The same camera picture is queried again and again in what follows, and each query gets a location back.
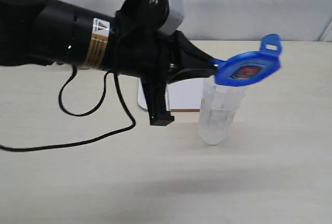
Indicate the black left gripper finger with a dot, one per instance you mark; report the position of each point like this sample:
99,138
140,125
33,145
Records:
190,55
190,73

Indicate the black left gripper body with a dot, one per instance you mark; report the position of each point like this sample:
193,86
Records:
142,51

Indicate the blue plastic lid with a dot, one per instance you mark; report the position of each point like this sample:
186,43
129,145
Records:
250,67

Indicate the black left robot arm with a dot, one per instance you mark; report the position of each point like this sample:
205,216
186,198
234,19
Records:
44,32

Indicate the clear plastic container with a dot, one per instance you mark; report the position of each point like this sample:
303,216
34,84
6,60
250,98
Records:
218,108

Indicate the white rectangular tray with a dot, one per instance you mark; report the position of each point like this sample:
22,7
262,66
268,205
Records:
184,96

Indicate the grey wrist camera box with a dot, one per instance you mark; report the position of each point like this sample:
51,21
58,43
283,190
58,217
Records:
174,17

